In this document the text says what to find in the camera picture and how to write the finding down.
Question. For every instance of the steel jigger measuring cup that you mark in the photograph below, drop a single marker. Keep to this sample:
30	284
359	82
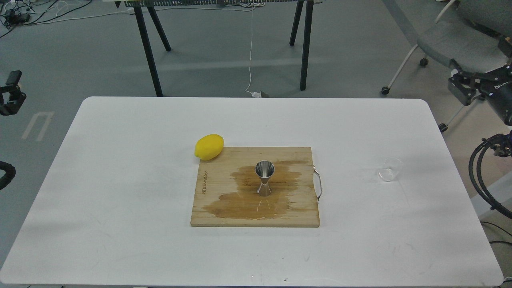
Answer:
265	170

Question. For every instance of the clear glass cup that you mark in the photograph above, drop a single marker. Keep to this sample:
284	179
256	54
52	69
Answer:
390	169

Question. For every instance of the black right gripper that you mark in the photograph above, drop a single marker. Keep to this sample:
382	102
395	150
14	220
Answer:
495	88

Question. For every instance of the yellow lemon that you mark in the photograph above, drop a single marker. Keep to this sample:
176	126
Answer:
209	147

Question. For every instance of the grey office chair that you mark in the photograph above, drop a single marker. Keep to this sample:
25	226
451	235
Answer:
480	41

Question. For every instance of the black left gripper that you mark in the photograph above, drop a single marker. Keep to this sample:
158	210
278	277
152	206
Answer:
16	97

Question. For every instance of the wooden cutting board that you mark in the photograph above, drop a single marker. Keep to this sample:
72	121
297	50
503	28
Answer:
226	189

